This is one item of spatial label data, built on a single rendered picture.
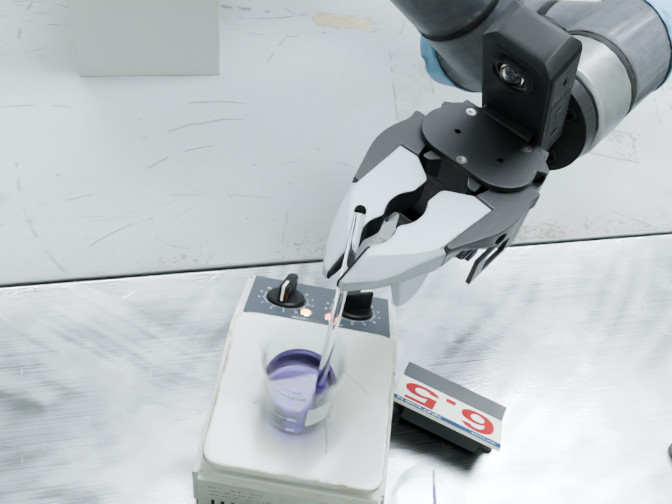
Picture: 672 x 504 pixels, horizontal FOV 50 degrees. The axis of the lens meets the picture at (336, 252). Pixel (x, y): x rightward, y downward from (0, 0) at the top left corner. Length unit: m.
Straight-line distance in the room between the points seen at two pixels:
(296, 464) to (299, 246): 0.27
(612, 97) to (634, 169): 0.40
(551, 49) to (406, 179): 0.10
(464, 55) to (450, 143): 0.17
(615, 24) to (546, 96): 0.16
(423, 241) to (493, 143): 0.09
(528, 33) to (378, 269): 0.14
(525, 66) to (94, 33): 0.55
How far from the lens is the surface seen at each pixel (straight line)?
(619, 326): 0.74
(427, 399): 0.60
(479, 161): 0.41
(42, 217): 0.73
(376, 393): 0.52
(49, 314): 0.66
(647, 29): 0.56
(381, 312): 0.61
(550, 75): 0.38
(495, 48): 0.39
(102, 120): 0.81
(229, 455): 0.49
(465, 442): 0.61
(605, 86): 0.50
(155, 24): 0.83
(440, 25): 0.55
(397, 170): 0.40
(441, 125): 0.43
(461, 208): 0.39
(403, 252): 0.36
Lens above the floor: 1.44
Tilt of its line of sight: 51 degrees down
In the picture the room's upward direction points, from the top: 12 degrees clockwise
